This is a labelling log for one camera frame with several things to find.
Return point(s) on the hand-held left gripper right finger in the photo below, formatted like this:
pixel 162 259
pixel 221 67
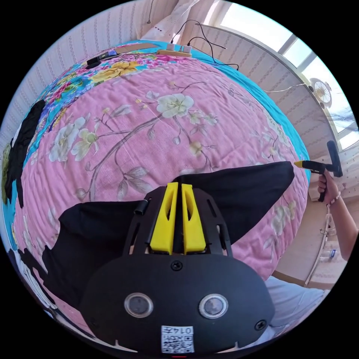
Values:
pixel 193 224

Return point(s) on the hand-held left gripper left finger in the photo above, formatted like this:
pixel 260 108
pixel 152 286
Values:
pixel 162 224

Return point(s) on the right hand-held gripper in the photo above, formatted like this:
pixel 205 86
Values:
pixel 319 166

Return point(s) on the black long sleeve shirt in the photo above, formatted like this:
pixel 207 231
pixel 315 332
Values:
pixel 246 196

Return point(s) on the person's right forearm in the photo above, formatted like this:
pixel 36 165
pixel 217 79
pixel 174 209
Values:
pixel 346 224

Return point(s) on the person's right hand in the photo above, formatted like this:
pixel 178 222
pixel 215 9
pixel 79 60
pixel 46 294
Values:
pixel 331 188

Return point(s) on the small white fan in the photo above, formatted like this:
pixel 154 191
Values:
pixel 322 91

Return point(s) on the bed with pink floral quilt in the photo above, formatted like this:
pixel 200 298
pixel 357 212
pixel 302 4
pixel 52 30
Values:
pixel 157 134

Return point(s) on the clear plastic bottle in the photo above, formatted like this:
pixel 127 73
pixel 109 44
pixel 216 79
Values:
pixel 333 253

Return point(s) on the person's body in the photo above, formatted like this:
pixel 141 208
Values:
pixel 294 303

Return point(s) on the window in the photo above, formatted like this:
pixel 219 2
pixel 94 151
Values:
pixel 252 19

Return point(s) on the pile of clothes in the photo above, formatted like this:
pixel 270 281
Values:
pixel 23 140

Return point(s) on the yellow power strip with chargers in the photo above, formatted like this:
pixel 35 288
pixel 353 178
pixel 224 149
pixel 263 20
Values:
pixel 174 52

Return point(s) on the black flat device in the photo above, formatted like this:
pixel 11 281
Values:
pixel 98 59

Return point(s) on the brown cardboard strip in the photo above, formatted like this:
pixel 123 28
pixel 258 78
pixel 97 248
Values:
pixel 137 47

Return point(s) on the white curtain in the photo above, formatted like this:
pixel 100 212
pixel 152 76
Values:
pixel 179 16

